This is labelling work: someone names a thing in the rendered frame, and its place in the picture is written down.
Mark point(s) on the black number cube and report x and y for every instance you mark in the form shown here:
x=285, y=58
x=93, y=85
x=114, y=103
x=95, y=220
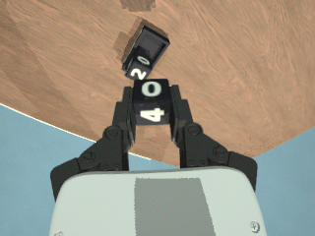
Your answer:
x=151, y=102
x=139, y=67

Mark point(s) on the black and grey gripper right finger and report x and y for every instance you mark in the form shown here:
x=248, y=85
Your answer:
x=196, y=149

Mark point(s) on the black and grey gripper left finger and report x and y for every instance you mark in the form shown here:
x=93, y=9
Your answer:
x=110, y=153

